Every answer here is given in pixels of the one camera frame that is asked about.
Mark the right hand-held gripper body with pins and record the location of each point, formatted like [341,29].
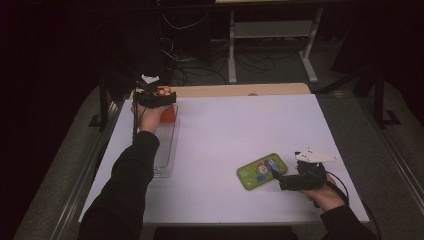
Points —
[310,178]

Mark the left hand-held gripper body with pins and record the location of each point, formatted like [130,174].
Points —
[145,98]

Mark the orange phone case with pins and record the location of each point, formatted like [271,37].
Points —
[167,115]

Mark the green printed phone case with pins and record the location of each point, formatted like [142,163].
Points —
[256,173]

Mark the clear plastic storage rack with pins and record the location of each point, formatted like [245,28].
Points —
[166,150]

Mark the person's left hand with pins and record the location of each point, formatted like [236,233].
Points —
[150,118]

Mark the person's right hand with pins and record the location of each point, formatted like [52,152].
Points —
[326,196]

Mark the black metal stand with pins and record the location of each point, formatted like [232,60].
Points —
[104,100]
[379,100]

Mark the aluminium rail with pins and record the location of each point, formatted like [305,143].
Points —
[396,156]
[83,180]

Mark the white metal table frame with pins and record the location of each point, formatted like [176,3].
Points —
[271,29]

